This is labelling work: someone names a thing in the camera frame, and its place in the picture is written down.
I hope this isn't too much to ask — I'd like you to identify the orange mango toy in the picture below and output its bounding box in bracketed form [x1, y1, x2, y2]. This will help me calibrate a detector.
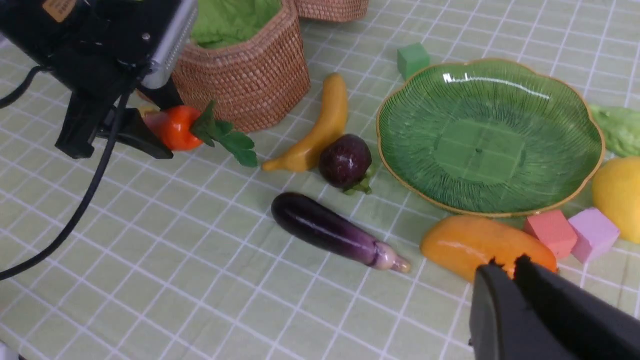
[419, 215, 558, 283]

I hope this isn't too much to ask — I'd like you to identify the green foam cube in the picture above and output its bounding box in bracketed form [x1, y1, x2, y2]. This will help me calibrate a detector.
[397, 42, 431, 81]

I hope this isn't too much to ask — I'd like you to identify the woven wicker basket lid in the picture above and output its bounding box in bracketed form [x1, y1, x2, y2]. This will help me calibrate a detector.
[294, 0, 370, 23]

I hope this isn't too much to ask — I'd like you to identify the black left camera cable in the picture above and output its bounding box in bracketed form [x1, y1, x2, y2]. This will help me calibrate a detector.
[0, 65, 132, 282]

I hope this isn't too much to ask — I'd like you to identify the green checkered tablecloth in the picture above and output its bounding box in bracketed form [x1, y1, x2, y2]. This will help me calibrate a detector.
[0, 0, 639, 360]

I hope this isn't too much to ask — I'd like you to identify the red foam cube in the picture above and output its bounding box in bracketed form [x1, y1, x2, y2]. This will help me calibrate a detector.
[523, 209, 578, 259]

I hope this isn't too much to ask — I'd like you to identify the green glass leaf plate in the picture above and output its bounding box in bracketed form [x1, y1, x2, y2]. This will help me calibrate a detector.
[375, 58, 606, 218]

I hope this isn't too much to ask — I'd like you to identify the pink foam cube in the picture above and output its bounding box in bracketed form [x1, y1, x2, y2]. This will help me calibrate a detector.
[567, 207, 620, 264]

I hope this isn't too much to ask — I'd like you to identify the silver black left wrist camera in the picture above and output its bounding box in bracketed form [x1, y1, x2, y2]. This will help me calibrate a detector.
[141, 0, 199, 90]

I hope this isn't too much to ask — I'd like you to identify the green bitter gourd toy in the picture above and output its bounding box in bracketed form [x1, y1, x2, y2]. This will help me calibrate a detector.
[590, 104, 640, 157]

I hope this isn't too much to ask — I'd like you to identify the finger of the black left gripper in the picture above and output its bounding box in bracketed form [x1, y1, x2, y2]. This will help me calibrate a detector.
[54, 91, 115, 160]
[116, 108, 174, 160]

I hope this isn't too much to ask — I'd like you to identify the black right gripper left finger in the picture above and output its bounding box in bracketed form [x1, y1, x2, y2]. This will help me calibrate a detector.
[468, 259, 580, 360]

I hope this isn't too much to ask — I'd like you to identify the dark purple passion fruit toy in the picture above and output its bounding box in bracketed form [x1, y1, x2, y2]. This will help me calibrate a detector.
[318, 134, 373, 195]

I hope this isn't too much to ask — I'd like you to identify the yellow banana toy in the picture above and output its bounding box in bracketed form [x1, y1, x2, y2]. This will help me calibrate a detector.
[262, 72, 349, 173]

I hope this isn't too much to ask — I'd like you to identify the yellow lemon toy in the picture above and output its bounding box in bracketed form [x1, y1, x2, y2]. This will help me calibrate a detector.
[591, 156, 640, 244]

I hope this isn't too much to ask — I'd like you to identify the purple eggplant toy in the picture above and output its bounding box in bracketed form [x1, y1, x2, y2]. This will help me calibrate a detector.
[270, 192, 411, 274]

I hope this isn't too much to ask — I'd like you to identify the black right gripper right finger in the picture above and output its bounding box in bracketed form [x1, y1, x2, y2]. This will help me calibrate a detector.
[514, 254, 639, 360]

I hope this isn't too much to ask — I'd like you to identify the woven wicker basket green lining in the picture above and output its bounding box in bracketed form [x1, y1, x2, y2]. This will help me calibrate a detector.
[172, 0, 311, 133]

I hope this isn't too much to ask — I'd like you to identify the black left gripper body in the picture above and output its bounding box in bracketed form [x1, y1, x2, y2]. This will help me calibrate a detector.
[1, 0, 183, 110]

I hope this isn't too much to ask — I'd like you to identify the orange carrot toy with leaves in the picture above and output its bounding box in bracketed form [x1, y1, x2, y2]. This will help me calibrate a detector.
[155, 100, 258, 168]

